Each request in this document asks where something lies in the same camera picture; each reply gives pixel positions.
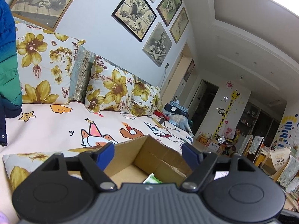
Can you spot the brown cardboard box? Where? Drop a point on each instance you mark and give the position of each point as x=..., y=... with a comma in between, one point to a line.
x=133, y=161

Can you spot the large fruit still-life picture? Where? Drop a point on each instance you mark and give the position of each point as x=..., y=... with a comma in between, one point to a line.
x=43, y=13

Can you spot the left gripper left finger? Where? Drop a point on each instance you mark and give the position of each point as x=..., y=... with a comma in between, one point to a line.
x=65, y=189

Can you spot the gold framed green picture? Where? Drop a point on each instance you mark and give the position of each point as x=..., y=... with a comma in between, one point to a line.
x=167, y=9

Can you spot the black framed bird picture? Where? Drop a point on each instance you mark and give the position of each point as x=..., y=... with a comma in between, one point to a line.
x=136, y=16

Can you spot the floral cushion middle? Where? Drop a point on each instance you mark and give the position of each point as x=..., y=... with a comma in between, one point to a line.
x=109, y=88

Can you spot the blue green jacket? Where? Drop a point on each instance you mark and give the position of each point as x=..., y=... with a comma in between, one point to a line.
x=11, y=96

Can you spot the gold framed beige picture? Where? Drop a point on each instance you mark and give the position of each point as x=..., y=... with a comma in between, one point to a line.
x=179, y=25

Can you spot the green striped sponge cloth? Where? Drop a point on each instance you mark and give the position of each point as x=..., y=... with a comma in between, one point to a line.
x=151, y=179

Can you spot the floral cushion far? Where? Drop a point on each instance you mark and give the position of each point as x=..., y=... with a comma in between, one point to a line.
x=145, y=99

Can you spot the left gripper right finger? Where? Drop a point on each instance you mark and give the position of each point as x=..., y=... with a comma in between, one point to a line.
x=233, y=189

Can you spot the teal lace cushion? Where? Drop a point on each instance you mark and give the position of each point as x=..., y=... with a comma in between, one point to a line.
x=80, y=74

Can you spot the black bag on sofa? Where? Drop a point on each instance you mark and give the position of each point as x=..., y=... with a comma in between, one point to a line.
x=175, y=108

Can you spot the cartoon print sofa cover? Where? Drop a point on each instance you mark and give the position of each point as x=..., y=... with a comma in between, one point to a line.
x=42, y=130

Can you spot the giraffe height chart sticker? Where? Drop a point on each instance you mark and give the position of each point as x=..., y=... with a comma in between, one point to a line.
x=225, y=111

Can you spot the red box on sofa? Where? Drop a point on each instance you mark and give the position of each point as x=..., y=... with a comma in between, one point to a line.
x=161, y=115

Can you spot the wooden dining chair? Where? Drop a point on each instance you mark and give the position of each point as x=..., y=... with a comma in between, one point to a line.
x=275, y=162

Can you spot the grey portrait sketch picture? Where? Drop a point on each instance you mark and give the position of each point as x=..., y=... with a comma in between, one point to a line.
x=158, y=45

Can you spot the floral cushion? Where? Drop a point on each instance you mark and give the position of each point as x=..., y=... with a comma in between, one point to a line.
x=109, y=88
x=45, y=62
x=145, y=99

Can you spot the floral cushion near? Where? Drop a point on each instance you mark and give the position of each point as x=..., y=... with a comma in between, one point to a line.
x=45, y=62

